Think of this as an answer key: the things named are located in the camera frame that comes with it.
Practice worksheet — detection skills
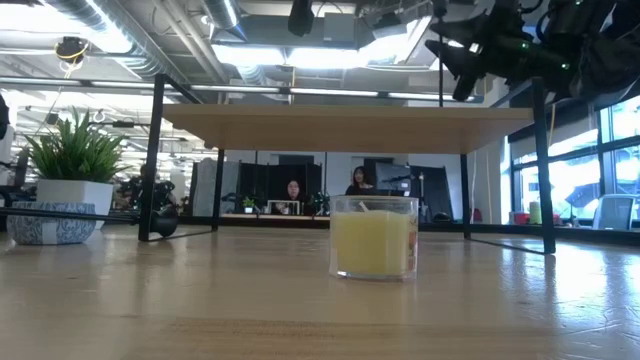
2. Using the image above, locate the grey office chair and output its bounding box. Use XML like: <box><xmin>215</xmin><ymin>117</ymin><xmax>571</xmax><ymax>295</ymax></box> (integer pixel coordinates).
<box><xmin>592</xmin><ymin>193</ymin><xmax>637</xmax><ymax>232</ymax></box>

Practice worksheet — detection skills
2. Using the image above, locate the long ceiling light bar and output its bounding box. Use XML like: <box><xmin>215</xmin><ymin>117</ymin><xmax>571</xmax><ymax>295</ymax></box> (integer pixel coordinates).
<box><xmin>0</xmin><ymin>76</ymin><xmax>484</xmax><ymax>103</ymax></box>

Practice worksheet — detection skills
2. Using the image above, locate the black monitor on stand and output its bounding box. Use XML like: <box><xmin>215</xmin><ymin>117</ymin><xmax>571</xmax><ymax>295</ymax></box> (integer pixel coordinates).
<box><xmin>374</xmin><ymin>161</ymin><xmax>413</xmax><ymax>195</ymax></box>

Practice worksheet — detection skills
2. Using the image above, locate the black handled tool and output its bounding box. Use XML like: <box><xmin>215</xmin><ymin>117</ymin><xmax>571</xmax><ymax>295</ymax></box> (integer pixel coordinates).
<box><xmin>0</xmin><ymin>205</ymin><xmax>180</xmax><ymax>239</ymax></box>

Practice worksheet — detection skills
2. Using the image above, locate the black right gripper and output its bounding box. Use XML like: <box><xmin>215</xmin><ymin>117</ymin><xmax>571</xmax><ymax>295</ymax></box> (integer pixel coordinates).
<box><xmin>424</xmin><ymin>0</ymin><xmax>596</xmax><ymax>101</ymax></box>

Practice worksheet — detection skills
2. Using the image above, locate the yellow candle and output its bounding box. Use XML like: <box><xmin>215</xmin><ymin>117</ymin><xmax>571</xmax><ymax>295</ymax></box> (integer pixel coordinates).
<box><xmin>328</xmin><ymin>194</ymin><xmax>420</xmax><ymax>282</ymax></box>

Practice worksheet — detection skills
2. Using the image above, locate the person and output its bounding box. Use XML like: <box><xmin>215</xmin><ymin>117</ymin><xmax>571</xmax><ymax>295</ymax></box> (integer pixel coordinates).
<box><xmin>130</xmin><ymin>163</ymin><xmax>174</xmax><ymax>214</ymax></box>
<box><xmin>344</xmin><ymin>165</ymin><xmax>377</xmax><ymax>197</ymax></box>
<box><xmin>273</xmin><ymin>178</ymin><xmax>314</xmax><ymax>216</ymax></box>

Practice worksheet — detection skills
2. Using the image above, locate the white picture frame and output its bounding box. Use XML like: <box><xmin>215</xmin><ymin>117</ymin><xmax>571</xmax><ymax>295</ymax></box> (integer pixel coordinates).
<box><xmin>266</xmin><ymin>199</ymin><xmax>302</xmax><ymax>217</ymax></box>

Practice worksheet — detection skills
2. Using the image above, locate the black overhead camera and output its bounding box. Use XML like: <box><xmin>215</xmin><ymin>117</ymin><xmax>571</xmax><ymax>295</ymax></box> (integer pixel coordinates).
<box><xmin>287</xmin><ymin>0</ymin><xmax>316</xmax><ymax>38</ymax></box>

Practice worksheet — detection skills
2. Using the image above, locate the green plant in white pot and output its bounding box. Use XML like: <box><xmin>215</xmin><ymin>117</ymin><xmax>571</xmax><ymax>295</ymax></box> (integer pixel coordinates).
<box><xmin>23</xmin><ymin>106</ymin><xmax>132</xmax><ymax>232</ymax></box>

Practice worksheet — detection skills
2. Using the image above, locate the black ceiling cable reel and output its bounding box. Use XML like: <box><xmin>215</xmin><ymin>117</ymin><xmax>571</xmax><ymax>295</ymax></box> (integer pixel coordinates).
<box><xmin>53</xmin><ymin>35</ymin><xmax>90</xmax><ymax>65</ymax></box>

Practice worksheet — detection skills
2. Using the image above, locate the wooden shelf with black legs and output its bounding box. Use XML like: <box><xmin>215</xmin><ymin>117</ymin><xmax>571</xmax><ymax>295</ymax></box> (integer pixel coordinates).
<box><xmin>137</xmin><ymin>73</ymin><xmax>558</xmax><ymax>256</ymax></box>

